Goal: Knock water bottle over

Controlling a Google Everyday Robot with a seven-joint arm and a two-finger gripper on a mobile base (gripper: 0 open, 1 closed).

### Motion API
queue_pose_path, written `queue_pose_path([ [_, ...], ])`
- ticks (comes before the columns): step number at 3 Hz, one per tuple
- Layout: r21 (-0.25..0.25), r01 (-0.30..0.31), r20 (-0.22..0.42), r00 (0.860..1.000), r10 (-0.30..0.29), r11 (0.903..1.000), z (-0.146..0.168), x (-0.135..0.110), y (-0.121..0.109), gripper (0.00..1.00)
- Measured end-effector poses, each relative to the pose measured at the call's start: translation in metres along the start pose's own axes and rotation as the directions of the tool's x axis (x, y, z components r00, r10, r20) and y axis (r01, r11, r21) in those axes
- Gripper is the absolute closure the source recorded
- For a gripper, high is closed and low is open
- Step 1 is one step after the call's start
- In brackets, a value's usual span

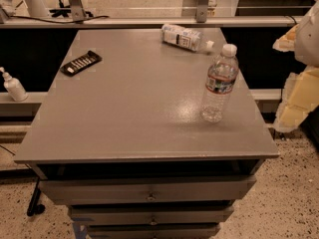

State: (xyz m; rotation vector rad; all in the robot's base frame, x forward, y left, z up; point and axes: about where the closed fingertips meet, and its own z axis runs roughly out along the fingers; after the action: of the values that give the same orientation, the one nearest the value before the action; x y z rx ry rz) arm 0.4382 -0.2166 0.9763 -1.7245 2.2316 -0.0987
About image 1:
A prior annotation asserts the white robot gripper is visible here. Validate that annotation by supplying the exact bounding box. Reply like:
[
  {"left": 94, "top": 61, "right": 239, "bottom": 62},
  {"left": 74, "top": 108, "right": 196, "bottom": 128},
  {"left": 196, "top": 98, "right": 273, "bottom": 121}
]
[{"left": 272, "top": 1, "right": 319, "bottom": 132}]

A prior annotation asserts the clear plastic water bottle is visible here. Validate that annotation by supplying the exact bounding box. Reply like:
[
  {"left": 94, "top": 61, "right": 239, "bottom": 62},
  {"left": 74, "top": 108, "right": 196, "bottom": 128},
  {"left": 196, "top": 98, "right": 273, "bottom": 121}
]
[{"left": 200, "top": 44, "right": 239, "bottom": 122}]

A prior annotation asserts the lying white labelled bottle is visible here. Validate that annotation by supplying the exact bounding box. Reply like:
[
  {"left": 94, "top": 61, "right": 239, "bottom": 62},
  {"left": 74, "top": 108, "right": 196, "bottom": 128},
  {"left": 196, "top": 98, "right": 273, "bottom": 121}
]
[{"left": 160, "top": 24, "right": 214, "bottom": 52}]

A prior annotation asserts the white pump dispenser bottle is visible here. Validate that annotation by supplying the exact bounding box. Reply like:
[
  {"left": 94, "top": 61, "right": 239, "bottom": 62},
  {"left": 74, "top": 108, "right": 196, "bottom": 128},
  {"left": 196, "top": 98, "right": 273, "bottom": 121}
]
[{"left": 0, "top": 67, "right": 28, "bottom": 102}]

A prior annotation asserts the grey top drawer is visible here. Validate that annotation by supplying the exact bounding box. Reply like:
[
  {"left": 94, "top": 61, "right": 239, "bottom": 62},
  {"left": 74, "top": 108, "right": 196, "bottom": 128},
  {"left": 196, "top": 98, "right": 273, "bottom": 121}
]
[{"left": 39, "top": 175, "right": 256, "bottom": 205}]

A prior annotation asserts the grey drawer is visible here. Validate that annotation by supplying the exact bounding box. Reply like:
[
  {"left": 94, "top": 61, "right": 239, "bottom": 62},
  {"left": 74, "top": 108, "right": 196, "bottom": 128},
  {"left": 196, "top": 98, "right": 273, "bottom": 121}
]
[
  {"left": 88, "top": 223, "right": 220, "bottom": 239},
  {"left": 69, "top": 205, "right": 233, "bottom": 226},
  {"left": 39, "top": 175, "right": 256, "bottom": 205}
]

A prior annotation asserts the grey middle drawer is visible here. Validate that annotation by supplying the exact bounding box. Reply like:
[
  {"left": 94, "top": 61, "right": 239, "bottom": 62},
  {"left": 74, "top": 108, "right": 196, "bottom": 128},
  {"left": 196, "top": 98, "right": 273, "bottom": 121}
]
[{"left": 69, "top": 205, "right": 233, "bottom": 226}]

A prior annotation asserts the black remote control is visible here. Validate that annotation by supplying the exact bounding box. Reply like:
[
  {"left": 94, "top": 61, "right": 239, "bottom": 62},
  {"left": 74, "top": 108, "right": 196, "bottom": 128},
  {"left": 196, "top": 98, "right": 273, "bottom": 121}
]
[{"left": 60, "top": 51, "right": 102, "bottom": 77}]

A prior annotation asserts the grey bottom drawer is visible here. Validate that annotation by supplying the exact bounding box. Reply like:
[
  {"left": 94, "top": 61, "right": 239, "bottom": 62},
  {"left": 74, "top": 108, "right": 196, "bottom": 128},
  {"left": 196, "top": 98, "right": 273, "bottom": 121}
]
[{"left": 88, "top": 223, "right": 220, "bottom": 239}]

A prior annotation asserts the black caster leg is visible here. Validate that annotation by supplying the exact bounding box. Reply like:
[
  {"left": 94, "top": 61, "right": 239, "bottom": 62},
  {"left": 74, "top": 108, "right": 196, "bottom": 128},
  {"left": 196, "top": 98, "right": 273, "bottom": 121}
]
[{"left": 27, "top": 180, "right": 46, "bottom": 217}]

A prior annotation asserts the grey metal post right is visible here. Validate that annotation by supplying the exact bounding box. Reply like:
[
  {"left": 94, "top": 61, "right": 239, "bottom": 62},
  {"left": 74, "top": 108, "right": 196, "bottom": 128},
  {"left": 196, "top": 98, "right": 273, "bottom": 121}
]
[{"left": 195, "top": 0, "right": 209, "bottom": 23}]

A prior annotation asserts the grey metal post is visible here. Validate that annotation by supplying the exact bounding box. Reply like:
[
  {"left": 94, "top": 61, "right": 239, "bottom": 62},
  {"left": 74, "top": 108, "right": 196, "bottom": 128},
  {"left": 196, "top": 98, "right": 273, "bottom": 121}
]
[
  {"left": 195, "top": 0, "right": 209, "bottom": 23},
  {"left": 69, "top": 0, "right": 86, "bottom": 21}
]

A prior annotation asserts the black cable on rail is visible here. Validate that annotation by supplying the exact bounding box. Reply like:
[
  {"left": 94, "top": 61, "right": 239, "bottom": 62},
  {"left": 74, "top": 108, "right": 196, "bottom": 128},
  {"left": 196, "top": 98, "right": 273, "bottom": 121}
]
[{"left": 11, "top": 14, "right": 110, "bottom": 25}]

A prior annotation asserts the grey metal post left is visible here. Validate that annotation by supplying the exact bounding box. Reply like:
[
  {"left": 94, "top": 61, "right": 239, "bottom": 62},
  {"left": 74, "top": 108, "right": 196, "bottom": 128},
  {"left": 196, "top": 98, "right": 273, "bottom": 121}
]
[{"left": 69, "top": 0, "right": 86, "bottom": 21}]

